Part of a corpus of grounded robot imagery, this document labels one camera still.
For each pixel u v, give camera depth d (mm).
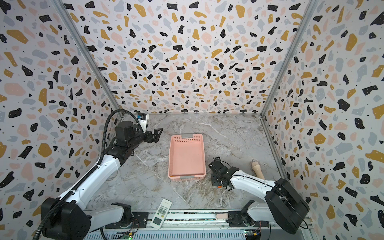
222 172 676
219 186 837
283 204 422
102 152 515
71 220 378
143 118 671
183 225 731
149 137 705
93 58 891
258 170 897
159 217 735
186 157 978
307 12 732
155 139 728
